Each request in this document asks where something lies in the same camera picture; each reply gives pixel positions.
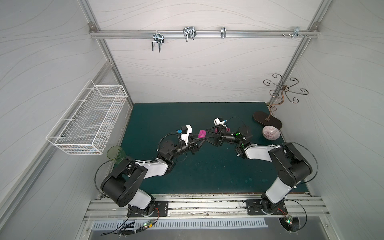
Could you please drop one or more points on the metal double hook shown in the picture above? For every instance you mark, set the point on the metal double hook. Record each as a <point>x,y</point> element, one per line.
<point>158,39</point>
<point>189,33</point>

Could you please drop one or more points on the round black device with LED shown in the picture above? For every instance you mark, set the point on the round black device with LED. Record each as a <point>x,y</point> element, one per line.
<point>290,224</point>

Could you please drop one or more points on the metal hook tree stand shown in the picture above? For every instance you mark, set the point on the metal hook tree stand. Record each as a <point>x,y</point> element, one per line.
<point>279,95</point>

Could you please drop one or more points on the green plastic cup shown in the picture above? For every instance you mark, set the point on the green plastic cup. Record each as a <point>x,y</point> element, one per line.
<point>116,154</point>

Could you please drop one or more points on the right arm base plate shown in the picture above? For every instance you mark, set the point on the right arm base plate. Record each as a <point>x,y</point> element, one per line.
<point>255,207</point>

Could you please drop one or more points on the pink patterned bowl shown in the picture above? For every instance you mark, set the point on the pink patterned bowl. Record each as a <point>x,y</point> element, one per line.
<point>271,133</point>

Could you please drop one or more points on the white slotted cable duct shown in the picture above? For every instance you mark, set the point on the white slotted cable duct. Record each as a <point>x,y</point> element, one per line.
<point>176,224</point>

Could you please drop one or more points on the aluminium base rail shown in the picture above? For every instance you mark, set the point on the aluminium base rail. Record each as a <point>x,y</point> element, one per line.
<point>210,206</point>

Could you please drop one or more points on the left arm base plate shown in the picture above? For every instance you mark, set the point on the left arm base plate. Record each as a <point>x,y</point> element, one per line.
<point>154,209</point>

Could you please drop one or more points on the metal double hook left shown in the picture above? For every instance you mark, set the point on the metal double hook left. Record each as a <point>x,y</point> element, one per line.
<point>158,39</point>

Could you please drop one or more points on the white wire basket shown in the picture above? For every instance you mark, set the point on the white wire basket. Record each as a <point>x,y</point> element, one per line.
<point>86,126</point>

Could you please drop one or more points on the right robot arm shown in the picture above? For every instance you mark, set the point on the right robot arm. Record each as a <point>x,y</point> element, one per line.
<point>291,166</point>

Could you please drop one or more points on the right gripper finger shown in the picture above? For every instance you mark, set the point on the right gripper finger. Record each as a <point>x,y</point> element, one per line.
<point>214,131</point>
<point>212,140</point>

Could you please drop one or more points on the small metal hook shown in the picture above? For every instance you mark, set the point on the small metal hook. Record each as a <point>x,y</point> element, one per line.
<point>223,32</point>

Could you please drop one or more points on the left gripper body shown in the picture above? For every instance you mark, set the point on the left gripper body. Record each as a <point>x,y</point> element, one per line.
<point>193,142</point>

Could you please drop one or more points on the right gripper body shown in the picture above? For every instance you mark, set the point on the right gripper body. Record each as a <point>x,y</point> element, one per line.
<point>220,138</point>

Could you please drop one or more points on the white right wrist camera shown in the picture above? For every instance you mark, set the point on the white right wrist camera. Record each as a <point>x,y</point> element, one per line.
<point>220,122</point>

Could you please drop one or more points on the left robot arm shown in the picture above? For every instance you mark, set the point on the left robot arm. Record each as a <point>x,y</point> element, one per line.
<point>123,184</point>

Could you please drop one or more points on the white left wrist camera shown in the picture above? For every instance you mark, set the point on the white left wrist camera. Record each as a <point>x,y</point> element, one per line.
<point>184,133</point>

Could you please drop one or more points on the aluminium top crossbar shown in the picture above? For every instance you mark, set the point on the aluminium top crossbar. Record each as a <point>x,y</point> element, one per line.
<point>201,34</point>

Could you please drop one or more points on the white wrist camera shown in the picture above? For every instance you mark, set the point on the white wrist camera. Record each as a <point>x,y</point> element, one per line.
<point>220,122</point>
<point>184,133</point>

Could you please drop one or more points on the green table mat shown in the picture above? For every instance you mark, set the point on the green table mat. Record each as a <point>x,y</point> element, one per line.
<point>212,170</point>

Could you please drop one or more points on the metal double hook middle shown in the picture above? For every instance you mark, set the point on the metal double hook middle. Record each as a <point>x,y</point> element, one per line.
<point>189,33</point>

